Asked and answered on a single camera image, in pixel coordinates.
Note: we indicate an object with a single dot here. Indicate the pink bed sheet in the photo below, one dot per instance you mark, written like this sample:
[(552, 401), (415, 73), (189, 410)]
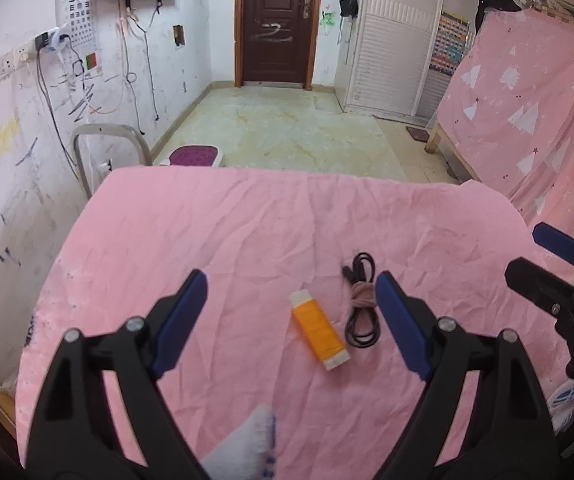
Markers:
[(260, 236)]

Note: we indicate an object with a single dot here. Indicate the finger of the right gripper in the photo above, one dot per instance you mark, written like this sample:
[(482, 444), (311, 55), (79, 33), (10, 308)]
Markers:
[(554, 241), (545, 290)]

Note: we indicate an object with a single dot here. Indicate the orange thread spool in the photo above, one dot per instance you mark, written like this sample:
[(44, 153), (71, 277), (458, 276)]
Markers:
[(318, 331)]

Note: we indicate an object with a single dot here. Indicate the grey chair frame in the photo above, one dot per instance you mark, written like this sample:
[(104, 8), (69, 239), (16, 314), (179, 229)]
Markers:
[(99, 149)]

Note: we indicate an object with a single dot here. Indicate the brown wooden door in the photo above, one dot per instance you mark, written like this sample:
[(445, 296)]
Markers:
[(275, 42)]

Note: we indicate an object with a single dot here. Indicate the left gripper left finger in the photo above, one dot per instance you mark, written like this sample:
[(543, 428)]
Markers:
[(72, 434)]

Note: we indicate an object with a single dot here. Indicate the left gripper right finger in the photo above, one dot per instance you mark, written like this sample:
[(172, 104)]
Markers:
[(510, 433)]

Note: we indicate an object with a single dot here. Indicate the blue white slipper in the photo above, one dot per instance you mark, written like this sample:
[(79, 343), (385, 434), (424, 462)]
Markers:
[(561, 405)]

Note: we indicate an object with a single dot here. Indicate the colourful wall chart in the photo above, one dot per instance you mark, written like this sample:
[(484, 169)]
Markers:
[(451, 43)]

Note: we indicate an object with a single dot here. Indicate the white louvered wardrobe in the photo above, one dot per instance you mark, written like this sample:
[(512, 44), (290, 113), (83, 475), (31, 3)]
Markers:
[(384, 57)]

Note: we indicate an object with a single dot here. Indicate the purple bathroom scale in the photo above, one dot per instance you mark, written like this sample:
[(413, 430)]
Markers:
[(194, 155)]

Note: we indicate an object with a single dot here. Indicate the eye chart poster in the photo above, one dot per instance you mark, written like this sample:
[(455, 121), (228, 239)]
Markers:
[(77, 21)]

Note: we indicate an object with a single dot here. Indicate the white knitted glove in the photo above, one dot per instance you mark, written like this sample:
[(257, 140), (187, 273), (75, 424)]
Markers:
[(248, 452)]

